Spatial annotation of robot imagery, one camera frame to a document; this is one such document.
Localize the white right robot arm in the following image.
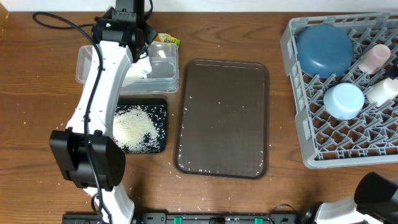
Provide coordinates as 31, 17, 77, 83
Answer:
301, 172, 397, 224

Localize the large dark blue bowl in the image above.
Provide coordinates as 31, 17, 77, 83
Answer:
296, 24, 354, 78

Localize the black plastic bin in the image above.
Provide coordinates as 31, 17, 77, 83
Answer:
111, 97, 169, 155

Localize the green yellow snack wrapper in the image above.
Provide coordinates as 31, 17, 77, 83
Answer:
155, 33, 180, 47

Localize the pink small cup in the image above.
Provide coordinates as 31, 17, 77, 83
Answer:
358, 44, 391, 75

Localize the white tissue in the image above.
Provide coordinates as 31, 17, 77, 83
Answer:
123, 57, 152, 86

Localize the pile of white rice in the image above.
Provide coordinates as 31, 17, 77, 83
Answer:
112, 105, 165, 153

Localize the light blue small bowl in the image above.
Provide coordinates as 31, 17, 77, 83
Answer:
323, 83, 365, 120

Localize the white paper cup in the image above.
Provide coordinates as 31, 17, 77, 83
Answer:
366, 78, 398, 106

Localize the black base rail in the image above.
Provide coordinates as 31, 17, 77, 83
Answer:
61, 212, 299, 224

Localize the grey dishwasher rack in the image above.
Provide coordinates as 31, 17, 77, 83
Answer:
280, 12, 397, 169

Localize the dark brown serving tray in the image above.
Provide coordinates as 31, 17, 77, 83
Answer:
174, 59, 270, 180

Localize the clear plastic bin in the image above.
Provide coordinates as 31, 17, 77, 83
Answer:
76, 41, 179, 95

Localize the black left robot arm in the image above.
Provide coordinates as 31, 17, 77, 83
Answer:
49, 0, 157, 223

